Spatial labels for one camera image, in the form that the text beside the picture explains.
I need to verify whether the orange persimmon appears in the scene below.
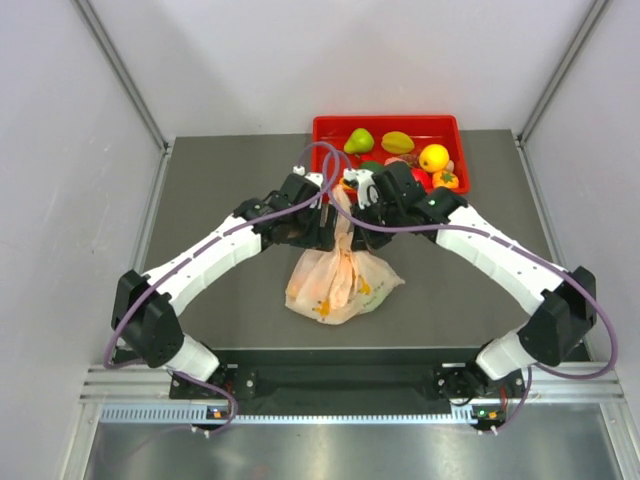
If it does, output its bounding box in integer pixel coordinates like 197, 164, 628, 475
432, 170, 459, 189

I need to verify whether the red apple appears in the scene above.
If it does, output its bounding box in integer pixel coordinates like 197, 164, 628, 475
411, 168, 433, 192

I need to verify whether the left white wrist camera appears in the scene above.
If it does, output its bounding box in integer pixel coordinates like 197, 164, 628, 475
292, 165, 324, 187

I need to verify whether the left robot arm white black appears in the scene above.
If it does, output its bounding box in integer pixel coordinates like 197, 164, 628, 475
111, 169, 330, 397

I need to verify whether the yellow starfruit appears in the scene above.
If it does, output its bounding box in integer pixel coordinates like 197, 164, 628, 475
381, 131, 415, 155

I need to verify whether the translucent banana print plastic bag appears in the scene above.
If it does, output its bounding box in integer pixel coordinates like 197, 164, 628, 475
285, 214, 404, 325

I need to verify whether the yellow orange fruit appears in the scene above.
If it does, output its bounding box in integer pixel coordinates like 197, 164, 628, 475
418, 144, 450, 173

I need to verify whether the pink peach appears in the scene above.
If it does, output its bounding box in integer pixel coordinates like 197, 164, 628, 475
384, 156, 410, 167

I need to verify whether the green pear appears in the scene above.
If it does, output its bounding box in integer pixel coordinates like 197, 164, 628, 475
343, 128, 375, 155

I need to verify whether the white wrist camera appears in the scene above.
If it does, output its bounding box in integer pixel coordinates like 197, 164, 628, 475
292, 165, 324, 187
342, 168, 380, 210

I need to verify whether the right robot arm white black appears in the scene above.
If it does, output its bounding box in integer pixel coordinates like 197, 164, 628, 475
344, 162, 596, 396

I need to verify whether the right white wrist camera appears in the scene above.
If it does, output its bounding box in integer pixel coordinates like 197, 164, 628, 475
342, 168, 380, 210

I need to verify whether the grey slotted cable duct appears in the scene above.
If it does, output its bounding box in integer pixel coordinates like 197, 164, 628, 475
100, 403, 478, 425

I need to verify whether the red plastic tray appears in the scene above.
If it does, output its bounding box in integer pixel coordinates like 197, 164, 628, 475
312, 115, 471, 195

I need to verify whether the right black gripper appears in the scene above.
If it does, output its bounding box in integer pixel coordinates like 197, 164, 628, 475
350, 196, 405, 253

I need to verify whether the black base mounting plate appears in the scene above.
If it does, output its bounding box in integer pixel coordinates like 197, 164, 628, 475
170, 348, 524, 413

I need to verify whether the aluminium frame rail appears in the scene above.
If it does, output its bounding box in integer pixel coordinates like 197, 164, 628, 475
80, 365, 172, 403

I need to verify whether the green avocado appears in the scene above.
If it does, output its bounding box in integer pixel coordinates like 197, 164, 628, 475
359, 161, 384, 174

